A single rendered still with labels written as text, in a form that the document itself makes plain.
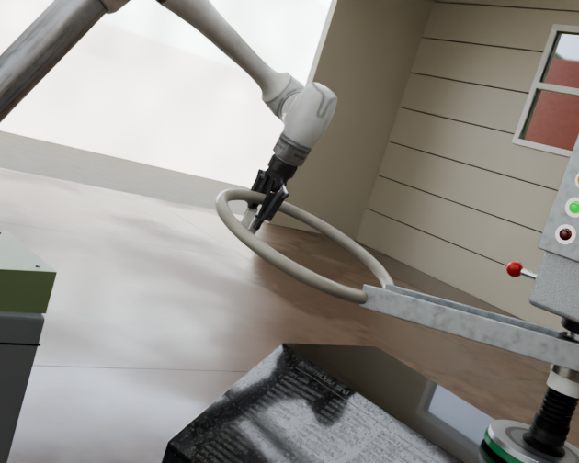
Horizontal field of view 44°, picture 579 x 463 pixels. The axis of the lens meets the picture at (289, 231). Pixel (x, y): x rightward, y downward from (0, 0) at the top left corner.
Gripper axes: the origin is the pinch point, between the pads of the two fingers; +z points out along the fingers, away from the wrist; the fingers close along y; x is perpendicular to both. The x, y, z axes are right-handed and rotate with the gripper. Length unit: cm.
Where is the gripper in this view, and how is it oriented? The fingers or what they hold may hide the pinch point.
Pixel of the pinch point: (250, 224)
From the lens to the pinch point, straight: 193.9
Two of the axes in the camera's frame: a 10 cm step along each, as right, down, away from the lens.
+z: -4.8, 8.3, 2.7
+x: 7.2, 1.9, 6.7
